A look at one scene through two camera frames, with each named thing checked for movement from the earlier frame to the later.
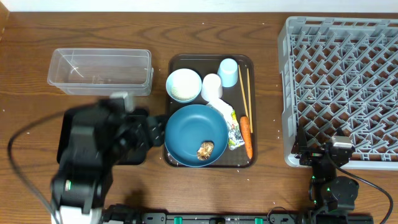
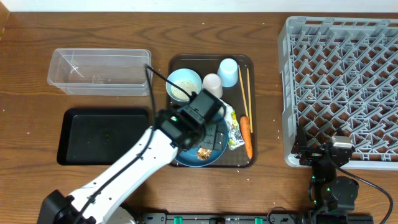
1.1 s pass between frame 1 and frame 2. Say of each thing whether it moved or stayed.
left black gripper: moved
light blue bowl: stayed
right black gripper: stayed
